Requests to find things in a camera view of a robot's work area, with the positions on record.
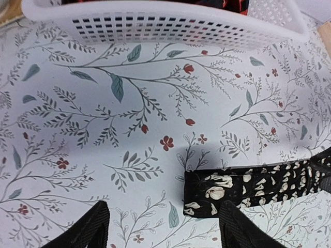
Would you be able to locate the wooden divided box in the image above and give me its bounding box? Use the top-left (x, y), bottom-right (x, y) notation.
top-left (317, 21), bottom-right (331, 57)

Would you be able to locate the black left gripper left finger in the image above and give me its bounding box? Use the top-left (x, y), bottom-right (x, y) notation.
top-left (43, 200), bottom-right (110, 248)

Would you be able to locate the woven bamboo mat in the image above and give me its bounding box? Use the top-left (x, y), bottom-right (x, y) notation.
top-left (1, 0), bottom-right (24, 27)

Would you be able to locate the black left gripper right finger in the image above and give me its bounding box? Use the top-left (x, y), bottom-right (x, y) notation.
top-left (219, 200), bottom-right (284, 248)

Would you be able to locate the white plastic basket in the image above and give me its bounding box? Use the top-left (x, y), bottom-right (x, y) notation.
top-left (21, 1), bottom-right (309, 51)

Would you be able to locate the black white floral tie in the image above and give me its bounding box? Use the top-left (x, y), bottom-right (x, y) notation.
top-left (183, 149), bottom-right (330, 219)

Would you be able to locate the red navy striped tie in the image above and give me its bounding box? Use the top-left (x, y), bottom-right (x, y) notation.
top-left (62, 0), bottom-right (250, 16)

